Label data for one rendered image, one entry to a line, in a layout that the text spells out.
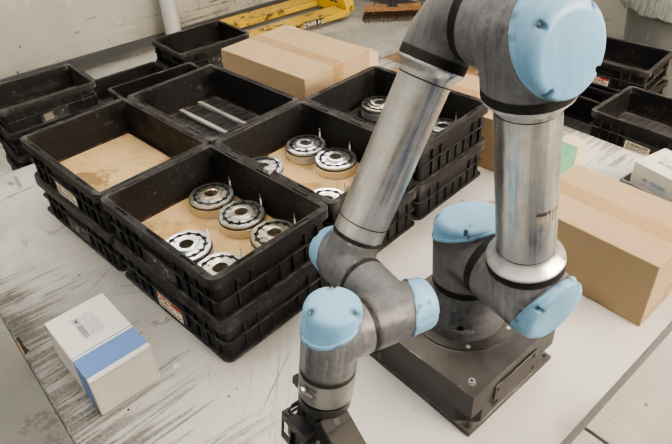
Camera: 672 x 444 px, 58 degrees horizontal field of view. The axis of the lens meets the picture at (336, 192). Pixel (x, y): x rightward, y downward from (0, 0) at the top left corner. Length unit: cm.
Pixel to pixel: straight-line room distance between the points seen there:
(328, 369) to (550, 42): 45
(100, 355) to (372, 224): 60
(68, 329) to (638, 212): 118
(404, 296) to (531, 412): 46
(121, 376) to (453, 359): 60
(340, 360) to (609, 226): 76
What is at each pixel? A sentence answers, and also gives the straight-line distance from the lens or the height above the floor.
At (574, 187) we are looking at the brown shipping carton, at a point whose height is 86.
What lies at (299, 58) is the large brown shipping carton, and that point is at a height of 90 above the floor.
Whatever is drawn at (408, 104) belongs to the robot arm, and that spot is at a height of 128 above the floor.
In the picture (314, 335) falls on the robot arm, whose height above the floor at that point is 110.
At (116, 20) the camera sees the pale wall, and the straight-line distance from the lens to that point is 472.
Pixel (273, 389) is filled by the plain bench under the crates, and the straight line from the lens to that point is 121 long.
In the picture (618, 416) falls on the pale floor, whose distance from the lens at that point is 216.
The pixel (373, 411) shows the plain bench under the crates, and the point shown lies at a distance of 117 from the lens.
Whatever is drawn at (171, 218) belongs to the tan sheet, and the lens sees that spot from 143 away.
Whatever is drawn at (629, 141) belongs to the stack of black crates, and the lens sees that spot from 242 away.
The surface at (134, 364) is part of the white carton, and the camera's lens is 122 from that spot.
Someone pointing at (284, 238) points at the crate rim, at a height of 93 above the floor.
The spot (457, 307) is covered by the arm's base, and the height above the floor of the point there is 87.
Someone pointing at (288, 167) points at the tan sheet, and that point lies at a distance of 155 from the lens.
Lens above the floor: 165
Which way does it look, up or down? 35 degrees down
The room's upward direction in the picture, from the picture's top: 3 degrees counter-clockwise
